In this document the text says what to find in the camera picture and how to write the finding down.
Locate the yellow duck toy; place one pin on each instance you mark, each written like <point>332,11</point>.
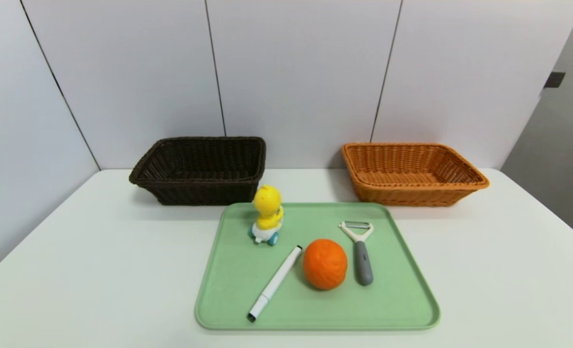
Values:
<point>268,203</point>

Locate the orange wicker basket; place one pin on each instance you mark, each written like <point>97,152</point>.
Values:
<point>441,188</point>

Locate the light green plastic tray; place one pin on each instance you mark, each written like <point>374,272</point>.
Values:
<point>315,309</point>

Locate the orange fruit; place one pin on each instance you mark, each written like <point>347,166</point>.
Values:
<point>325,265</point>

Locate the white marker pen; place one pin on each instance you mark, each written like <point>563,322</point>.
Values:
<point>274,285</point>

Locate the dark brown wicker basket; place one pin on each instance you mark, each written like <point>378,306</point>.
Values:
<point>194,162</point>

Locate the small black wall fixture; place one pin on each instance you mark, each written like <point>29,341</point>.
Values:
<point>554,79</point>

